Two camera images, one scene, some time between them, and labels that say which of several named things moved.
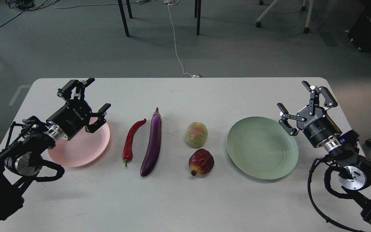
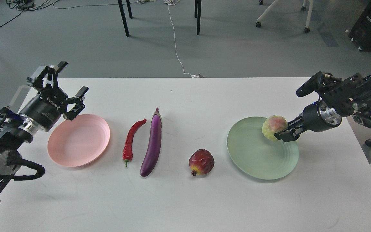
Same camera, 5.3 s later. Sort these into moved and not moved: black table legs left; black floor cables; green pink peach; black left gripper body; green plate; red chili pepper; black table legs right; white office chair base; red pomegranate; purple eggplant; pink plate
Moved: black left gripper body; green pink peach
Not moved: black table legs left; red chili pepper; white office chair base; green plate; purple eggplant; red pomegranate; black table legs right; black floor cables; pink plate
